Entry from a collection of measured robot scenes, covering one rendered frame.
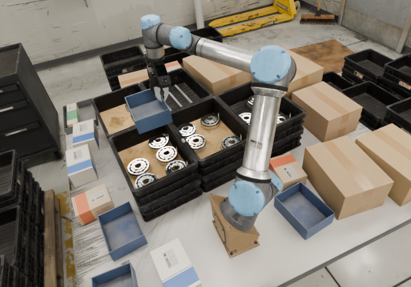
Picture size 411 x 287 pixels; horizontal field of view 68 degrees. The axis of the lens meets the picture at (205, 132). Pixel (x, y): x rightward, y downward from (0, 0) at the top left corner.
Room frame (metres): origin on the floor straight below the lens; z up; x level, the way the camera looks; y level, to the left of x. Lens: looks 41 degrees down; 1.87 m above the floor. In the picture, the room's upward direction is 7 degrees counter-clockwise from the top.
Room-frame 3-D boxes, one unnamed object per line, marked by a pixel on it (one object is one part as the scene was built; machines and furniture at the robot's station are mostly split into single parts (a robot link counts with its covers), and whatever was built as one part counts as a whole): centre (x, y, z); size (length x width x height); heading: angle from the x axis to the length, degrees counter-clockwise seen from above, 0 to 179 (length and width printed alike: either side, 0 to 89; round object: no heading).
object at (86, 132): (1.39, 0.70, 0.74); 0.20 x 0.12 x 0.09; 13
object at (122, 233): (0.75, 0.41, 0.73); 0.20 x 0.15 x 0.07; 24
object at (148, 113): (1.09, 0.24, 1.10); 0.20 x 0.15 x 0.07; 19
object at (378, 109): (1.74, -1.25, 0.31); 0.40 x 0.30 x 0.34; 18
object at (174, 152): (1.05, 0.20, 0.86); 0.10 x 0.10 x 0.01
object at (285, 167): (0.94, -0.36, 0.74); 0.16 x 0.12 x 0.07; 12
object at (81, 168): (1.17, 0.68, 0.74); 0.20 x 0.12 x 0.09; 19
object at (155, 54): (1.13, 0.16, 1.34); 0.08 x 0.08 x 0.05
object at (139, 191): (1.02, 0.26, 0.92); 0.40 x 0.30 x 0.02; 24
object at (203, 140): (1.11, 0.05, 0.86); 0.10 x 0.10 x 0.01
